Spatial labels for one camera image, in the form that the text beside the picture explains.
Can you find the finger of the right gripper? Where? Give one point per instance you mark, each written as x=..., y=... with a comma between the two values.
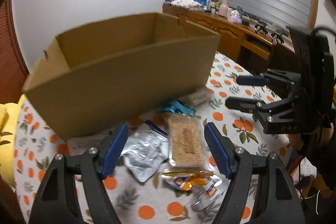
x=246, y=105
x=277, y=80

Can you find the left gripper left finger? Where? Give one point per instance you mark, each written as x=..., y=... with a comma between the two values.
x=96, y=164

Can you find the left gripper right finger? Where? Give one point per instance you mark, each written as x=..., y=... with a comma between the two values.
x=236, y=164

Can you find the silver orange snack packet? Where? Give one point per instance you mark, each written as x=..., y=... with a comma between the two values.
x=205, y=189

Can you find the brown cracker packet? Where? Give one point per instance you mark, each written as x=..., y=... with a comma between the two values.
x=186, y=145

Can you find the wooden sideboard cabinet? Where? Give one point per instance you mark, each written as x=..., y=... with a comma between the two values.
x=255, y=52

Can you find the silver blue snack packet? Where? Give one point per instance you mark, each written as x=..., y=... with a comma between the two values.
x=145, y=150

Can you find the white striped snack packet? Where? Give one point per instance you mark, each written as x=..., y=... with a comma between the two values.
x=199, y=96

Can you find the orange print tablecloth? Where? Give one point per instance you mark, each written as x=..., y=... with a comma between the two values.
x=154, y=201

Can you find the blue candy packet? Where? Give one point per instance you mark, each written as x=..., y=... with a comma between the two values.
x=176, y=107

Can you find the brown cardboard box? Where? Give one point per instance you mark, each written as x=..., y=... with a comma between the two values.
x=100, y=74

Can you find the pink bottle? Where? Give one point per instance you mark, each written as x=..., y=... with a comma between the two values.
x=223, y=8

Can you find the yellow plush toy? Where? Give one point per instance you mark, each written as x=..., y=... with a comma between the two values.
x=9, y=118

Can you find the floral folded cloth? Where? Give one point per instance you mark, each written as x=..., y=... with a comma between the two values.
x=186, y=4

